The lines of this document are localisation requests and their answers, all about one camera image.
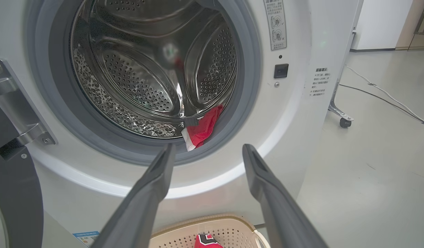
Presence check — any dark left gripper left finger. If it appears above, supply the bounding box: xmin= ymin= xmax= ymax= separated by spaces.
xmin=91 ymin=143 xmax=176 ymax=248

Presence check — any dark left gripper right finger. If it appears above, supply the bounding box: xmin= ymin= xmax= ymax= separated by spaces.
xmin=242 ymin=144 xmax=328 ymax=248

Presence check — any red printed jersey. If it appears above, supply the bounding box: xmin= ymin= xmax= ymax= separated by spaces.
xmin=195 ymin=233 xmax=223 ymax=248

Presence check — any red white-trimmed garment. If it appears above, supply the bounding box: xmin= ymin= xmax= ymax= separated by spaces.
xmin=181 ymin=105 xmax=224 ymax=152

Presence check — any round glass washing machine door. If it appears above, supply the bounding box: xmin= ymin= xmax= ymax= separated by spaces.
xmin=0 ymin=100 xmax=44 ymax=248

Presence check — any cream perforated laundry basket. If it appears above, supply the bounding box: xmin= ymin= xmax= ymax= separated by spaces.
xmin=148 ymin=214 xmax=271 ymax=248

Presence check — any white front-load washing machine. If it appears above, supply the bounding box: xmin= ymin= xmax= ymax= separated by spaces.
xmin=0 ymin=0 xmax=364 ymax=248

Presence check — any black door latch socket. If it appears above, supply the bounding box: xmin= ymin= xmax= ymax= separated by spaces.
xmin=274 ymin=64 xmax=289 ymax=79

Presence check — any grey rubber door gasket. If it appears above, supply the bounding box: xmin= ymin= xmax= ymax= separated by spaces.
xmin=26 ymin=0 xmax=262 ymax=166

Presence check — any metal door hinge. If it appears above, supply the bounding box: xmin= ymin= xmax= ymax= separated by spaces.
xmin=0 ymin=59 xmax=57 ymax=161

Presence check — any light wooden door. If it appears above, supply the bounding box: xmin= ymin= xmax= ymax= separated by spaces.
xmin=395 ymin=0 xmax=424 ymax=51

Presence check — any blue white energy label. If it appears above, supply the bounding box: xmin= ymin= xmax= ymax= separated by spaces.
xmin=73 ymin=231 xmax=100 ymax=247

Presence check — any wheeled metal stand leg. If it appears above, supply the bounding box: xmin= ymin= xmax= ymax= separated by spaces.
xmin=328 ymin=0 xmax=365 ymax=122

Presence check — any steel perforated washer drum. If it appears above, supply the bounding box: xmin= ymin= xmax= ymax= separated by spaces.
xmin=70 ymin=0 xmax=238 ymax=139

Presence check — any printed text notice label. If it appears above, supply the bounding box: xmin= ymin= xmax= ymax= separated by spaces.
xmin=310 ymin=67 xmax=331 ymax=97

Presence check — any grey warning sticker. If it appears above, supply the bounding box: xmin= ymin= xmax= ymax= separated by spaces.
xmin=263 ymin=0 xmax=287 ymax=51

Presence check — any black floor cable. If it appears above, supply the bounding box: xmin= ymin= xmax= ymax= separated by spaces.
xmin=339 ymin=84 xmax=424 ymax=123

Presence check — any white floor cable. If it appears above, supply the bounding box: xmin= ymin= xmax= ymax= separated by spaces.
xmin=344 ymin=65 xmax=424 ymax=122

